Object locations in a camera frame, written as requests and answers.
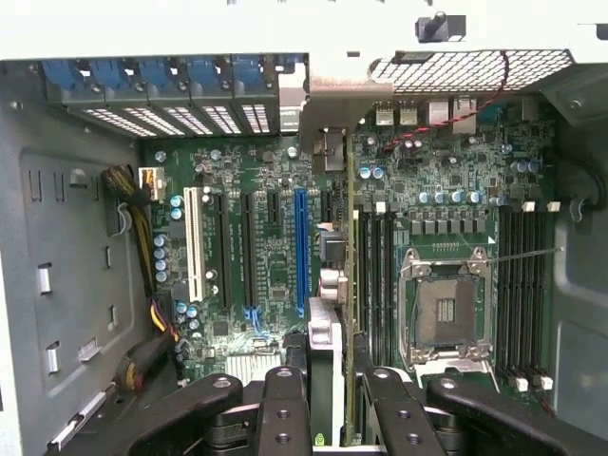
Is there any long black expansion slot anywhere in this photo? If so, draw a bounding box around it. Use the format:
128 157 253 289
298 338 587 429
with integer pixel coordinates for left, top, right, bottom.
212 191 235 309
239 191 261 309

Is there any white power connector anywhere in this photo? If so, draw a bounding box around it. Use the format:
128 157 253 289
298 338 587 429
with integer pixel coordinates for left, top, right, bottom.
139 165 166 201

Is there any silver chipset heatsink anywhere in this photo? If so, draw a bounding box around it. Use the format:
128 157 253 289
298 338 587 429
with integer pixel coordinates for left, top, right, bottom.
223 351 282 384

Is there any blue expansion slot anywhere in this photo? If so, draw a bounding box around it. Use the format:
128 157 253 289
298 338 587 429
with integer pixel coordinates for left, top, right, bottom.
293 188 309 320

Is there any CPU socket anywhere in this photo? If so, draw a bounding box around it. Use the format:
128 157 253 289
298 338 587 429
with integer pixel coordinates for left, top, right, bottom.
398 246 495 376

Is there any red and black twisted wire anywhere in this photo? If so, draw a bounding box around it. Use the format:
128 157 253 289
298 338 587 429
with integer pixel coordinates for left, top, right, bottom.
379 49 512 154

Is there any open PC case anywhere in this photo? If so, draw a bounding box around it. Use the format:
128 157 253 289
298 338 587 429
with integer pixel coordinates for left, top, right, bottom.
0 0 608 456

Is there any sleeved power wire bundle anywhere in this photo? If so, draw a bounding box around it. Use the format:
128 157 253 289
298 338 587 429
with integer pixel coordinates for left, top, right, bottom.
101 162 181 393

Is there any white expansion slot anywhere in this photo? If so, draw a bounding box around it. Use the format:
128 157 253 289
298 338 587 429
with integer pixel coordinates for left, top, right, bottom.
183 186 204 304

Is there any green motherboard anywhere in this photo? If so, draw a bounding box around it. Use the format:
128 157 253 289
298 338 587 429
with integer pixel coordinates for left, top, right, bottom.
137 92 560 419

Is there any thin locking lever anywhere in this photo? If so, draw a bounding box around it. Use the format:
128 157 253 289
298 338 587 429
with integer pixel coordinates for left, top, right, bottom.
486 245 566 265

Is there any black RAM slot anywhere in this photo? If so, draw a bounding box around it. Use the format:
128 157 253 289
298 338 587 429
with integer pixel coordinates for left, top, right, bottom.
497 206 517 381
521 206 538 381
532 201 555 390
372 201 389 370
508 203 528 393
385 201 403 367
358 208 374 333

